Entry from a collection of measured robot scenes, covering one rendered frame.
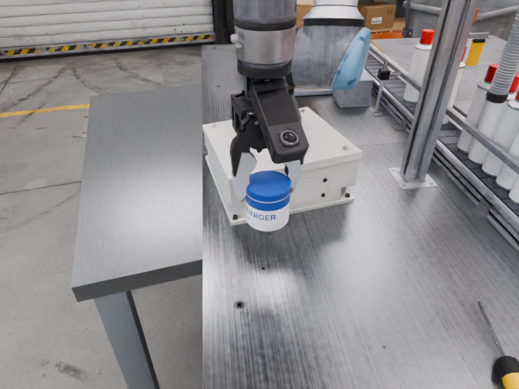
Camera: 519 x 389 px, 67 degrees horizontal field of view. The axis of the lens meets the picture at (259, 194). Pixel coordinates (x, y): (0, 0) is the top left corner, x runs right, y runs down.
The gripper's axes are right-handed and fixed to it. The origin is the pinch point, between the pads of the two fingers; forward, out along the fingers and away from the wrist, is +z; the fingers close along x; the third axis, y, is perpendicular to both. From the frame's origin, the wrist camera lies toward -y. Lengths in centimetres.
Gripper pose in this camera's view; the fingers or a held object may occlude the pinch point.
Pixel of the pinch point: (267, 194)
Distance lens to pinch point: 60.3
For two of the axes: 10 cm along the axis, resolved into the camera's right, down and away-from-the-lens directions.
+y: -3.0, -5.7, 7.7
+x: -9.5, 1.8, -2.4
